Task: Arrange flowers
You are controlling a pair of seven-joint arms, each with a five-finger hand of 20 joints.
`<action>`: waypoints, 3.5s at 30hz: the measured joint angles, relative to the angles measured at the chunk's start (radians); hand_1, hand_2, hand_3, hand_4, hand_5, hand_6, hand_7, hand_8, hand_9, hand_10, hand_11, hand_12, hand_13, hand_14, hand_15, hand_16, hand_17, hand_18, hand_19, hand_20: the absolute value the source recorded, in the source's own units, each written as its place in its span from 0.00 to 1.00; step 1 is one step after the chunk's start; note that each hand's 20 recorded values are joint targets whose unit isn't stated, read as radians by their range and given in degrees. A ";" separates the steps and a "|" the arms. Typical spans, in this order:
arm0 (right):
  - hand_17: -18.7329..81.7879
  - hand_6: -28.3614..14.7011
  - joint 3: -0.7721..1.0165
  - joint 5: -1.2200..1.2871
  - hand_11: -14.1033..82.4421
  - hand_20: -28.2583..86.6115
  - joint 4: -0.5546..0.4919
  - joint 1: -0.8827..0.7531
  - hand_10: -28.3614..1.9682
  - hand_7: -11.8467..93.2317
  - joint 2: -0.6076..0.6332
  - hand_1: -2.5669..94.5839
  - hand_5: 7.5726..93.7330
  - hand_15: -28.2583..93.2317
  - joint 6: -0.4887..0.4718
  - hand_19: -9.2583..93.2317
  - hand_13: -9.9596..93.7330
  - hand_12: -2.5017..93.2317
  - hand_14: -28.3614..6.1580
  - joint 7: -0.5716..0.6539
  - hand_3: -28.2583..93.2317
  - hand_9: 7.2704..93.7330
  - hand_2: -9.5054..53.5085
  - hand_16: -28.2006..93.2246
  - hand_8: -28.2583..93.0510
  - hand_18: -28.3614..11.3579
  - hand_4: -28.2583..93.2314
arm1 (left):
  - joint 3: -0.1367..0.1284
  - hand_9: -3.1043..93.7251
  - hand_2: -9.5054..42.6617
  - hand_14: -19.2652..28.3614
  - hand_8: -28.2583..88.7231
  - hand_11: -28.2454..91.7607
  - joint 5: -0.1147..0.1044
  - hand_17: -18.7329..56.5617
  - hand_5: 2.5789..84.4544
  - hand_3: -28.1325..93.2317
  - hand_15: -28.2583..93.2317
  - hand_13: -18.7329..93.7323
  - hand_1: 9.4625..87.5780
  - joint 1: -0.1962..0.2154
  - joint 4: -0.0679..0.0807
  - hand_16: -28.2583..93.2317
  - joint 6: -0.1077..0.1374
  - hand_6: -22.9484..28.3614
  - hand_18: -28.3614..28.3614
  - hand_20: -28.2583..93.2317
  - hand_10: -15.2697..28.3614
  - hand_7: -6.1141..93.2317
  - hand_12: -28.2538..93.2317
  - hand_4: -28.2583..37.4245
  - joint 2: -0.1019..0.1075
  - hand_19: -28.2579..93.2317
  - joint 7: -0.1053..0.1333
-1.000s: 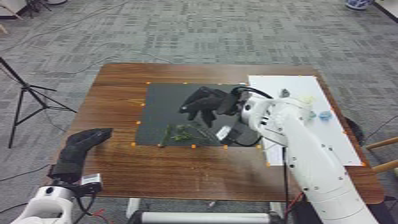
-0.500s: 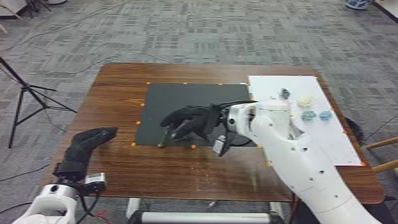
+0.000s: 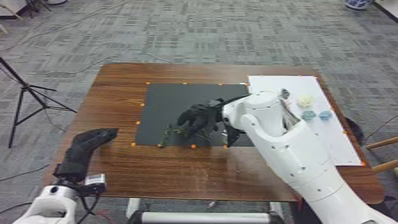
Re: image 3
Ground wooden chair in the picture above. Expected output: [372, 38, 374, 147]
[365, 136, 398, 175]

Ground black cable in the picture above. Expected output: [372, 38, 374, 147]
[215, 93, 255, 105]

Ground white flower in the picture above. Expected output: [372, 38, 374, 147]
[295, 94, 317, 108]

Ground green sprig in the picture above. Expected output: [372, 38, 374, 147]
[155, 123, 194, 148]

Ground white sheet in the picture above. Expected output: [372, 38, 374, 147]
[246, 74, 367, 167]

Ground dark mat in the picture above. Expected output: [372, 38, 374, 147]
[134, 82, 256, 148]

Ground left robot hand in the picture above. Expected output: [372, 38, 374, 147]
[52, 127, 121, 183]

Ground blue and white vase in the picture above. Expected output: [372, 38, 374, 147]
[343, 0, 377, 11]

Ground pale grey bar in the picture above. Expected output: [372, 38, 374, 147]
[137, 211, 276, 224]

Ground black tripod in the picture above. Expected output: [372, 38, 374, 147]
[0, 56, 80, 149]

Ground blue flower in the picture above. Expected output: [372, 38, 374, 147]
[317, 110, 335, 121]
[301, 110, 319, 121]

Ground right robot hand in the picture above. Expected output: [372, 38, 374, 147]
[176, 97, 230, 138]

